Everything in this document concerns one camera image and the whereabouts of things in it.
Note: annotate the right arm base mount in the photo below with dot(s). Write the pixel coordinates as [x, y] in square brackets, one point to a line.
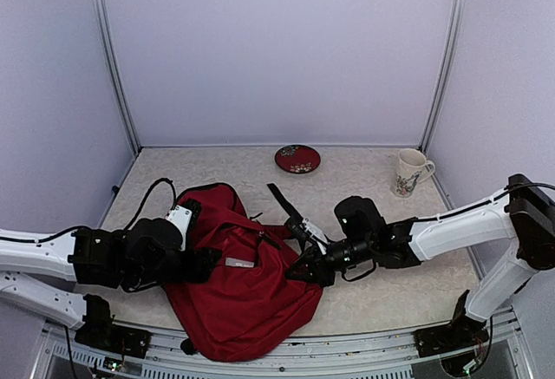
[460, 332]

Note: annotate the aluminium frame post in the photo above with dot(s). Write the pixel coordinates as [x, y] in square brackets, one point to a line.
[447, 61]
[101, 13]

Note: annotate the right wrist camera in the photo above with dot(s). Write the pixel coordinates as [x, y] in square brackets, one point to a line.
[305, 232]

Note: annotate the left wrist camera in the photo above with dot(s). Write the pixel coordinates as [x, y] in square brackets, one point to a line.
[179, 216]

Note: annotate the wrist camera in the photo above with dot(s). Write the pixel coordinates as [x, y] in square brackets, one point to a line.
[305, 232]
[179, 216]

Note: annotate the aluminium front rail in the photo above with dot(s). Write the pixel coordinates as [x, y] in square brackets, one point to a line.
[383, 354]

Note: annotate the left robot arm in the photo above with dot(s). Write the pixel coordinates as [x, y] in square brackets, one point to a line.
[150, 254]

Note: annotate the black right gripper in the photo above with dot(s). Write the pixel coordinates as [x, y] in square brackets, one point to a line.
[318, 272]

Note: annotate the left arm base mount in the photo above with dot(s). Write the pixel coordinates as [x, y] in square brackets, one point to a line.
[100, 332]

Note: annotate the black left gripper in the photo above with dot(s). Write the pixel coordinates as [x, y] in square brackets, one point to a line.
[204, 264]

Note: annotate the white ceramic mug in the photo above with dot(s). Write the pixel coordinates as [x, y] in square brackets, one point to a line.
[412, 168]

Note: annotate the right aluminium frame post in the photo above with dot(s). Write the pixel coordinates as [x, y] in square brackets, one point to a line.
[447, 61]

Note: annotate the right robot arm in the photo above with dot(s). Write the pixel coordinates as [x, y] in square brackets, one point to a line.
[522, 212]

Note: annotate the left aluminium frame post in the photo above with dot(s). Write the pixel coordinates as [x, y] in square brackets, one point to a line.
[101, 13]

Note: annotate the red student backpack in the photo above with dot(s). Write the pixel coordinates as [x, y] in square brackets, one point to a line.
[247, 307]

